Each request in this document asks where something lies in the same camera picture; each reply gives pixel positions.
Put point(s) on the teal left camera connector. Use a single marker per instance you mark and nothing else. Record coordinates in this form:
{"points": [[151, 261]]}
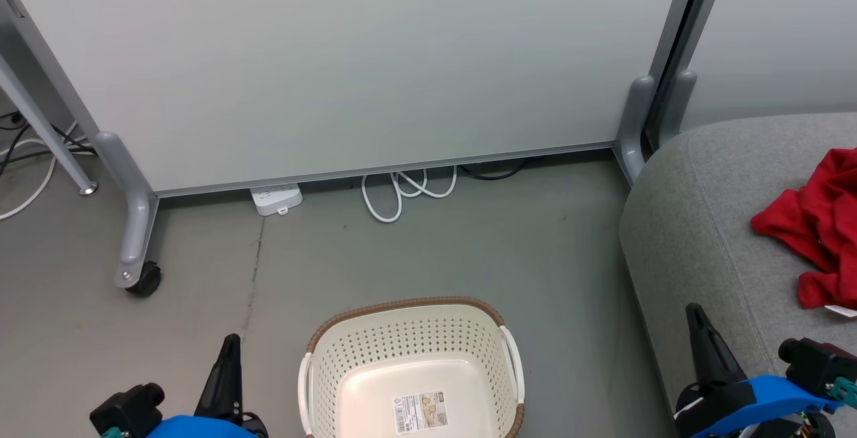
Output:
{"points": [[114, 433]]}

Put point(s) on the large white partition panel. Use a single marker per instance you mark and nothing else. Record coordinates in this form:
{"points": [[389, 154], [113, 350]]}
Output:
{"points": [[335, 56]]}

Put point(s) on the white power strip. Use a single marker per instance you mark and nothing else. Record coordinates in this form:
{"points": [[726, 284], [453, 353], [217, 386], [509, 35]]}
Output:
{"points": [[276, 198]]}

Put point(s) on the paper label sticker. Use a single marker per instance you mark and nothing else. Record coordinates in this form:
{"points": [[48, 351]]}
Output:
{"points": [[420, 412]]}

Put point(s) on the teal camera connector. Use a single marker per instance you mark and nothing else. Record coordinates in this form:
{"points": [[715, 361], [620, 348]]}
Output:
{"points": [[114, 433], [845, 392]]}

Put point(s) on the red garment with white stripes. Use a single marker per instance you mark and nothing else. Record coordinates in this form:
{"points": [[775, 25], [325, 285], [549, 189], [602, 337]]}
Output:
{"points": [[823, 224]]}

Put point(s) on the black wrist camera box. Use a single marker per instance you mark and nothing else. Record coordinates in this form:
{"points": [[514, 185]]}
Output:
{"points": [[813, 361], [127, 408]]}

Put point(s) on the grey fabric sofa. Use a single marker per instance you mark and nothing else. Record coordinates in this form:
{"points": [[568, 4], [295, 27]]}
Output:
{"points": [[703, 224]]}

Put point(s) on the grey partition foot with caster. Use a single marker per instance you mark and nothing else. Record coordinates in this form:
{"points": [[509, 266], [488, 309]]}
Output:
{"points": [[137, 217]]}

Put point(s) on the grey partition post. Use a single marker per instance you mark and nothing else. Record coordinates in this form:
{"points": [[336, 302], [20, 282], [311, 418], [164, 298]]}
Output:
{"points": [[689, 16]]}

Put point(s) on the small white partition panel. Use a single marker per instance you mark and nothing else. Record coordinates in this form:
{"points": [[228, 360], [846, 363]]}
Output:
{"points": [[783, 29]]}

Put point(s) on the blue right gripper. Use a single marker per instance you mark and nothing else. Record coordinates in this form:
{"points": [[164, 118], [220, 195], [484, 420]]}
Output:
{"points": [[756, 404]]}

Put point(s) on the grey metal table leg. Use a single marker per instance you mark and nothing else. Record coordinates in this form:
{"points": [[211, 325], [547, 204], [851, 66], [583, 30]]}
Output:
{"points": [[47, 135]]}

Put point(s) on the cream perforated laundry basket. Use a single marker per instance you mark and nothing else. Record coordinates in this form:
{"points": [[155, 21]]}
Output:
{"points": [[408, 344]]}

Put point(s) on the teal right camera connector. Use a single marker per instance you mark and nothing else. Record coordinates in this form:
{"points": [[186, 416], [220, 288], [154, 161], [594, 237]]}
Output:
{"points": [[845, 392]]}

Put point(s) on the black caster wheel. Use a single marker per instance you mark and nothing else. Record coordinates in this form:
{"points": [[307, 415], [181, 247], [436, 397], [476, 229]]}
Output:
{"points": [[146, 280]]}

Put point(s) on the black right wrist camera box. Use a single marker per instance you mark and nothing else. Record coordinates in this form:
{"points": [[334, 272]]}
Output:
{"points": [[813, 361]]}

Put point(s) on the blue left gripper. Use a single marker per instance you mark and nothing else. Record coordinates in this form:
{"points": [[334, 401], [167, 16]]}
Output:
{"points": [[201, 428]]}

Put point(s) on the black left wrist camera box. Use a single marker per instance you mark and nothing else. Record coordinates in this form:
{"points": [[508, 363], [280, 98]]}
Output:
{"points": [[127, 408]]}

